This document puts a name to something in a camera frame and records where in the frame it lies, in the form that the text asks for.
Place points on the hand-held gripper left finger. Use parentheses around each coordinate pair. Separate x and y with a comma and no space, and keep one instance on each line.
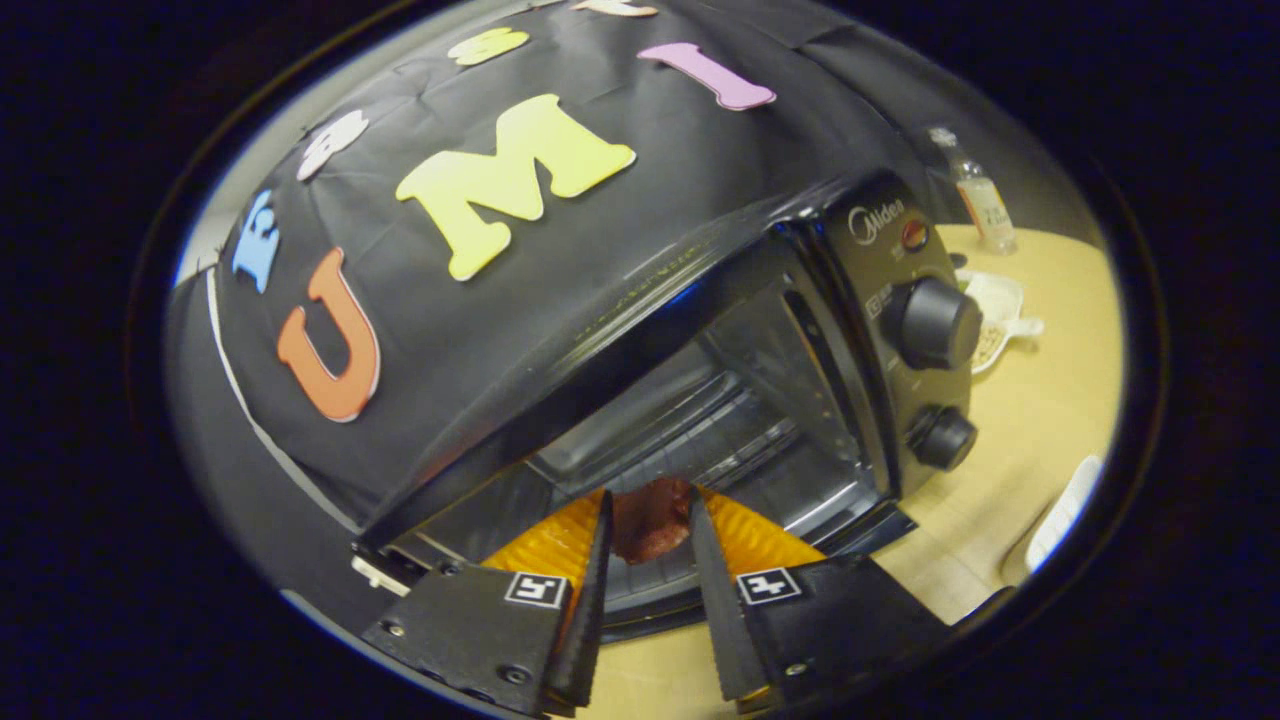
(592,600)

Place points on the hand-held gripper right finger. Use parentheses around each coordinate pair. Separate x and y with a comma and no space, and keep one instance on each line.
(712,600)

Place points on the brown meat slice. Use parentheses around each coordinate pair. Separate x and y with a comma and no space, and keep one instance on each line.
(650,520)

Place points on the black toaster oven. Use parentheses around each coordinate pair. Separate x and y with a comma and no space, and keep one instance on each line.
(860,330)

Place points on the small white rectangular tray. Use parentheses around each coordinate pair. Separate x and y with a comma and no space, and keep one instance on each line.
(1065,510)

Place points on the white divided grain dish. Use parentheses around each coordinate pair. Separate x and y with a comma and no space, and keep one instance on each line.
(1000,310)

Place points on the clear bottle with label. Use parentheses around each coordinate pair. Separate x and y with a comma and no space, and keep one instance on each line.
(985,205)

